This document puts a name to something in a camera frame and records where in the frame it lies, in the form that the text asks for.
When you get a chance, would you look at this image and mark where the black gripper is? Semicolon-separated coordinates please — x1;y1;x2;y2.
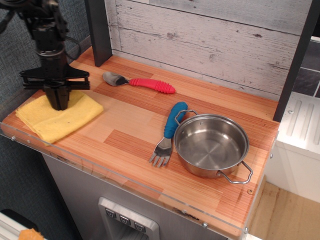
19;53;90;111

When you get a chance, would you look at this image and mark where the yellow cloth napkin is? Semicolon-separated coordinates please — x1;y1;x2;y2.
15;90;104;144

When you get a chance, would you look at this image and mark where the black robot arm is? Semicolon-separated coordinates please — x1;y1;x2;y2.
0;0;90;111

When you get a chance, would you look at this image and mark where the orange object at corner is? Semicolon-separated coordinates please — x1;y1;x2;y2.
18;228;45;240

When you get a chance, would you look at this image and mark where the grey dispenser button panel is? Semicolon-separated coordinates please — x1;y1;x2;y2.
98;197;160;240

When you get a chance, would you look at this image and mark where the clear acrylic edge guard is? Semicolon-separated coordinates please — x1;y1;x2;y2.
0;122;251;240

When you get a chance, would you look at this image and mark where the small steel pot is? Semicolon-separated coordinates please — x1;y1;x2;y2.
173;110;253;185

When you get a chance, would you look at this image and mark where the white toy sink unit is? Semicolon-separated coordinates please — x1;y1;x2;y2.
264;36;320;202

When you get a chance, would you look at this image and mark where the red handled spoon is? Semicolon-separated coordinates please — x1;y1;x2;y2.
102;71;176;94

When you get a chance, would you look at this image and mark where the black braided cable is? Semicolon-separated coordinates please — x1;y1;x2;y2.
0;9;82;61

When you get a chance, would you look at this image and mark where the blue handled fork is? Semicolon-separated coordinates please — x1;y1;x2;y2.
149;101;188;168

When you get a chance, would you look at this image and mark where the dark grey right post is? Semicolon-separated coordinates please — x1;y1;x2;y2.
272;0;320;123

